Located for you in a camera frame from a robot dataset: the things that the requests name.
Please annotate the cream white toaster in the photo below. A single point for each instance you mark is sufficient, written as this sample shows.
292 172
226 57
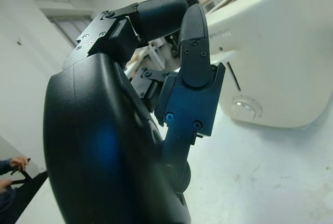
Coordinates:
275 52

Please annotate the white office table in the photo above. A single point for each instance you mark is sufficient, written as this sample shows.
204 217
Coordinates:
156 52

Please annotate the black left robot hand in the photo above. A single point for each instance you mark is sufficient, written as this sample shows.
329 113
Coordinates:
104 143

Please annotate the grey framed window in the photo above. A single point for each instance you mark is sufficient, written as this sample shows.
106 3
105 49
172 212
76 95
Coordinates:
65 24

